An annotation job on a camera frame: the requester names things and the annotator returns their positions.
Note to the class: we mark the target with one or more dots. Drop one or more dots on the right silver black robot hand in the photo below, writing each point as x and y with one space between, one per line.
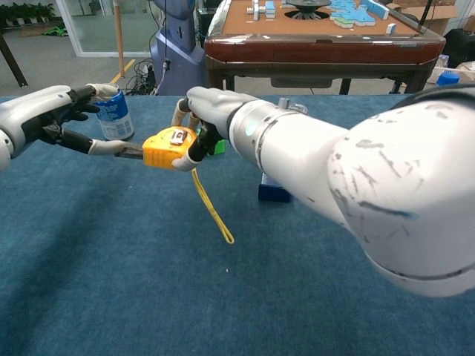
215 107

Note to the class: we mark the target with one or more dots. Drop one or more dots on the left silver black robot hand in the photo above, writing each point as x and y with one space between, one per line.
37 107

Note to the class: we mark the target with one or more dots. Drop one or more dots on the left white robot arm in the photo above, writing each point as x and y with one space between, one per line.
4 152

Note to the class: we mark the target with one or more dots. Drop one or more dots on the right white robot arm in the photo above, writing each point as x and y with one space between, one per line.
352 178

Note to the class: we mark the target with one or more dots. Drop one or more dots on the green toy brick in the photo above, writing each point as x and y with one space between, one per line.
219 147

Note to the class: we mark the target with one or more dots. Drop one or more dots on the dark wooden table leg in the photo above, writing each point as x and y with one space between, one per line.
13 63

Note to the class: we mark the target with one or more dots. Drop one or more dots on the clear round lidded container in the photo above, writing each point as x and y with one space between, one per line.
293 105

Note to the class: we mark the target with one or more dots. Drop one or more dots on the blue soda can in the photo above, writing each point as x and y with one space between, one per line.
117 118

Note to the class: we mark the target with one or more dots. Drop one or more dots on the green potted plant row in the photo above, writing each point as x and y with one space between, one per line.
26 13

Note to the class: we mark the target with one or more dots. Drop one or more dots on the long dark blue box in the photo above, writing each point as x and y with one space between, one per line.
274 193

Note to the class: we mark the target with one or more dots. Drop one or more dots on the wooden pole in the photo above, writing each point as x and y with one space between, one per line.
119 41

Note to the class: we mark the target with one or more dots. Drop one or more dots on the brown mahjong table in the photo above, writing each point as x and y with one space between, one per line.
315 48

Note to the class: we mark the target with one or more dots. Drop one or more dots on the blue felt table mat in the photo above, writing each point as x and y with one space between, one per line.
148 278

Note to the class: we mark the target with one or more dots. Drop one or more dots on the blue white mahjong tile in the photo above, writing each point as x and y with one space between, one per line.
391 28

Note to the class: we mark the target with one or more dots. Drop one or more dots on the black tripod stand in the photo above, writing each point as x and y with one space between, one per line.
426 15

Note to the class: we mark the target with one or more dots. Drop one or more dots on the cola bottle with blue cap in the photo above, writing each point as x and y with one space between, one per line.
449 78

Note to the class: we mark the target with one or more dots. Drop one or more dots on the cardboard box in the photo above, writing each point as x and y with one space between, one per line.
441 13

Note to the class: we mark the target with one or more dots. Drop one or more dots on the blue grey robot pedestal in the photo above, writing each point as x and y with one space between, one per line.
178 55

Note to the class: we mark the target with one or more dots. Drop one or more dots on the glass partition with metal frame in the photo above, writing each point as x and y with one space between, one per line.
96 29

